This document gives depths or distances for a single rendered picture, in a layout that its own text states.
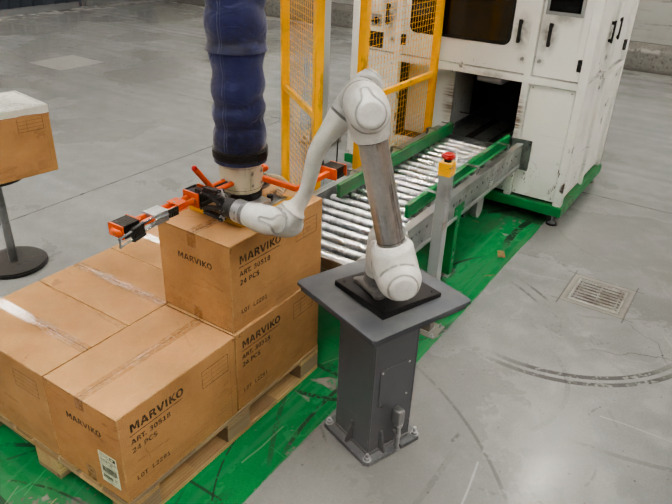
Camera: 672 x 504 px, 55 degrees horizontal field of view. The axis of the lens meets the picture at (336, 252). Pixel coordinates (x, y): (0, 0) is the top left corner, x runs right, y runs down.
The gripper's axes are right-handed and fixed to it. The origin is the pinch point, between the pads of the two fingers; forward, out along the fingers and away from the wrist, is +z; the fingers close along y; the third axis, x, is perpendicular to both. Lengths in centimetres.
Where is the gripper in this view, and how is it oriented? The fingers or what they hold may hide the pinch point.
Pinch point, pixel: (196, 196)
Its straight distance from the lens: 256.2
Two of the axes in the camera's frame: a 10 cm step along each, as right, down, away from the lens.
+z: -8.3, -2.8, 4.8
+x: 5.5, -3.8, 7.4
